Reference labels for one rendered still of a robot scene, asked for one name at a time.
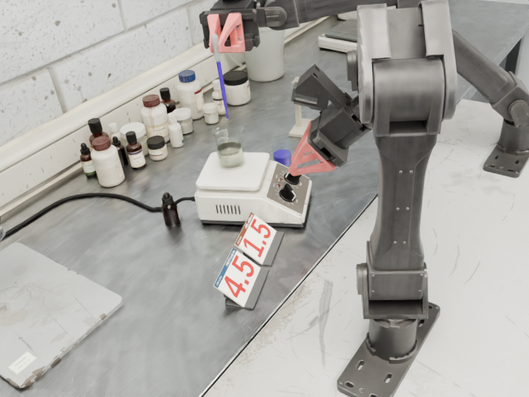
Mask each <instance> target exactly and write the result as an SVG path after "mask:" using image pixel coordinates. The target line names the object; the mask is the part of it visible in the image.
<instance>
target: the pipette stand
mask: <svg viewBox="0 0 529 397"><path fill-rule="evenodd" d="M298 80H299V77H298V76H296V77H295V78H294V80H293V81H292V82H291V84H293V85H294V83H295V82H298ZM294 108H295V121H296V124H295V125H294V127H293V128H292V129H291V130H290V132H289V136H293V137H301V138H302V136H303V134H304V132H305V130H306V128H307V126H308V124H309V122H310V121H311V120H314V119H307V118H301V106H300V105H296V104H294Z"/></svg>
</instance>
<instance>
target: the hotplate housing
mask: <svg viewBox="0 0 529 397"><path fill-rule="evenodd" d="M277 163H278V162H277V161H272V160H269V162H268V166H267V169H266V171H265V174H264V178H263V180H262V183H261V187H260V188H259V189H258V190H256V191H238V190H213V189H199V188H198V189H197V191H196V193H195V195H194V197H193V196H192V197H191V201H192V202H196V206H197V211H198V218H200V220H201V223H210V224H245V223H246V220H247V218H248V216H249V215H250V213H253V214H254V215H255V216H257V217H258V218H260V219H261V220H262V221H263V222H264V223H266V224H268V225H269V226H281V227H299V228H302V227H303V224H304V222H305V215H306V211H307V207H308V203H309V196H310V192H311V188H312V181H311V180H310V181H309V186H308V190H307V194H306V198H305V205H304V209H303V213H302V214H300V213H298V212H295V211H293V210H291V209H289V208H287V207H285V206H283V205H281V204H279V203H277V202H275V201H273V200H271V199H270V198H267V194H268V189H269V186H270V183H271V181H272V177H273V174H274V171H275V168H276V164H277ZM279 164H280V163H279ZM281 165H282V164H281ZM283 166H285V165H283ZM285 167H286V166H285ZM287 168H288V167H287Z"/></svg>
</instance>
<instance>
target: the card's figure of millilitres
mask: <svg viewBox="0 0 529 397"><path fill-rule="evenodd" d="M272 233H273V229H272V228H270V227H269V226H267V225H266V224H265V223H264V222H263V221H261V220H260V219H258V218H257V217H255V216H253V219H252V221H251V223H250V226H249V227H248V229H247V231H246V234H245V235H244V237H243V239H242V242H241V243H240V245H239V246H241V247H242V248H243V249H245V250H246V251H248V252H249V253H250V254H252V255H253V256H254V257H255V258H257V259H258V260H261V258H262V255H263V253H264V252H265V248H266V247H267V245H268V241H269V240H270V237H271V235H272Z"/></svg>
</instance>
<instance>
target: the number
mask: <svg viewBox="0 0 529 397"><path fill-rule="evenodd" d="M256 270H257V266H255V265H254V264H253V263H252V262H250V261H249V260H247V259H246V258H244V257H243V256H242V255H241V254H239V253H238V252H236V253H235V256H234V257H233V259H232V261H231V264H230V265H229V267H228V270H227V272H226V273H225V275H224V278H223V279H222V281H221V283H220V286H219V288H221V289H222V290H224V291H226V292H227V293H228V294H229V295H231V296H232V297H233V298H235V299H237V300H238V301H239V302H241V303H242V301H243V299H244V297H245V295H246V292H247V290H248V287H249V286H250V283H251V280H252V279H253V275H254V274H255V272H256Z"/></svg>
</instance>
